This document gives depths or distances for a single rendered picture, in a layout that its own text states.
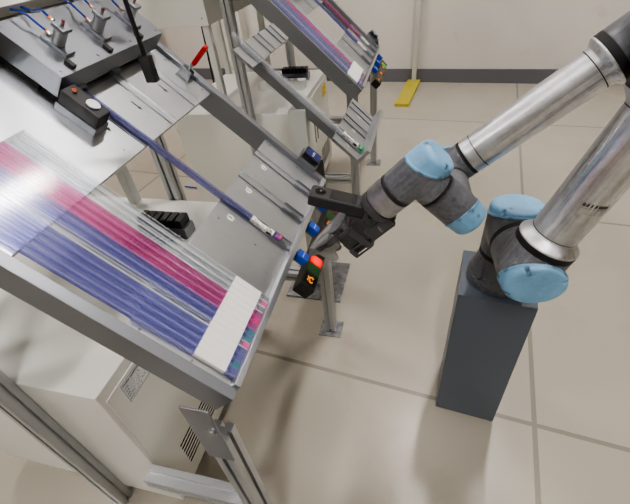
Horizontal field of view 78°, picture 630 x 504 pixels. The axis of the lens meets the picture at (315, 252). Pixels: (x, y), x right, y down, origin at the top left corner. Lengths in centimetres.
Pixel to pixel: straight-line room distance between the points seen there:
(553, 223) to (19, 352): 114
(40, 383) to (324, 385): 89
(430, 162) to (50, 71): 67
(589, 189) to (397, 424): 95
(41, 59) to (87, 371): 60
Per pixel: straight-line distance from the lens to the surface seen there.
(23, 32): 93
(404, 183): 72
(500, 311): 107
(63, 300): 65
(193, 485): 109
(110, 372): 95
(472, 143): 85
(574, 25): 424
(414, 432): 143
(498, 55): 424
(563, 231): 82
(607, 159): 77
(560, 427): 156
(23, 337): 115
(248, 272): 81
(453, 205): 75
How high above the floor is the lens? 129
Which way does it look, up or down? 40 degrees down
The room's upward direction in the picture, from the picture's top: 7 degrees counter-clockwise
